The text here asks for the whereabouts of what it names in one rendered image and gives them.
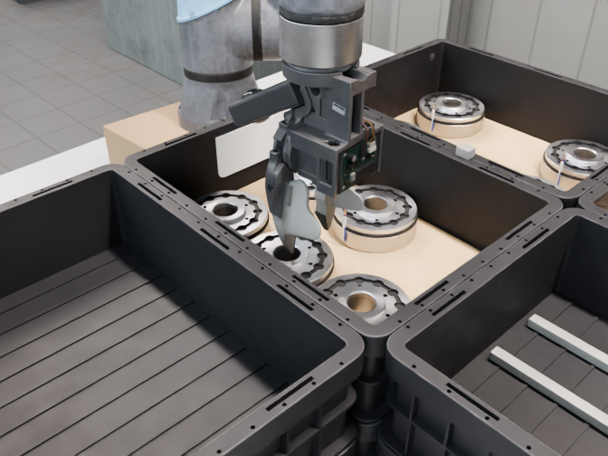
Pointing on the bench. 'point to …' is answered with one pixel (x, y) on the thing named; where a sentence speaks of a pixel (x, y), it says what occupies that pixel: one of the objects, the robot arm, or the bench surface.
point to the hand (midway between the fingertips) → (303, 227)
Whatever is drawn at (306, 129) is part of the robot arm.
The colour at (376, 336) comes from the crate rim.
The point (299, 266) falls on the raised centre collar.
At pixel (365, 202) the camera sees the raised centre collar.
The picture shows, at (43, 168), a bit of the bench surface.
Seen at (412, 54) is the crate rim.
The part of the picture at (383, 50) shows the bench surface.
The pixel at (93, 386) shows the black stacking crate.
